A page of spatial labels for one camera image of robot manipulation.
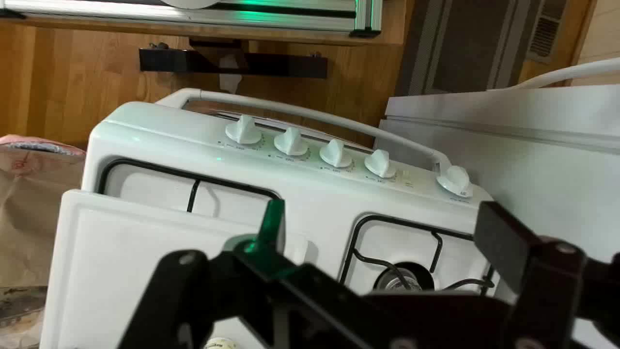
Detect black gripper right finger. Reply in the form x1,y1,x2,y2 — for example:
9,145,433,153
474,199,620,349

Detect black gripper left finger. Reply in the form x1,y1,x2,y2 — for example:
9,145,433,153
115,197,367,349

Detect white stove knob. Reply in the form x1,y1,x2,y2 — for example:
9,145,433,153
319,137,356,170
272,125,311,158
224,114,264,147
363,149,400,180
437,162,476,199

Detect gas stove burner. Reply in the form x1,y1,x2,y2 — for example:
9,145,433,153
373,257,437,294

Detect white gas stove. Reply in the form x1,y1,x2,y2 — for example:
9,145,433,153
38,85,520,349

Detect grey door panel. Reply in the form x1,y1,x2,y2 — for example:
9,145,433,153
396,0,540,96

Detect white oven door handle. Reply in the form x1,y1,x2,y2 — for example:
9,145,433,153
156,87,454,170

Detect white hose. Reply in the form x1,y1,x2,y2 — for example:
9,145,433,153
516,56,620,91

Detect aluminium frame rail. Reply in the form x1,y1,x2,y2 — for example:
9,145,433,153
0,0,385,36

